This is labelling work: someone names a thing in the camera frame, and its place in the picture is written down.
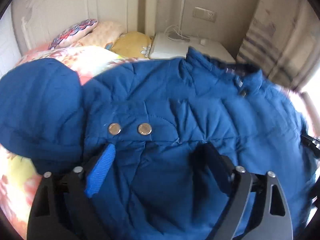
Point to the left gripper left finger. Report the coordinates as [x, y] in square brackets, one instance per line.
[61, 208]

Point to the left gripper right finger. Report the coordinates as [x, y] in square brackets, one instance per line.
[256, 206]

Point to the blue puffer jacket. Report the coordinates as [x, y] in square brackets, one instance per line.
[156, 113]

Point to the floral bed quilt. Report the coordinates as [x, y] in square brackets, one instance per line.
[19, 179]

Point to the patterned window curtain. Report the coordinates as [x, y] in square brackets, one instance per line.
[283, 40]

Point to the white desk lamp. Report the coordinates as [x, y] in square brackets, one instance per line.
[176, 33]

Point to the colourful patterned pillow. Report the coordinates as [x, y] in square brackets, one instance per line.
[73, 34]

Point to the yellow pillow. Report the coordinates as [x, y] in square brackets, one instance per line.
[133, 45]

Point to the beige checkered pillow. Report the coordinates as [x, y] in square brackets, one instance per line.
[104, 35]

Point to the white wooden headboard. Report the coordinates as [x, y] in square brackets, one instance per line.
[37, 22]

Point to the wall socket plate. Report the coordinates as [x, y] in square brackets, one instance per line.
[204, 14]

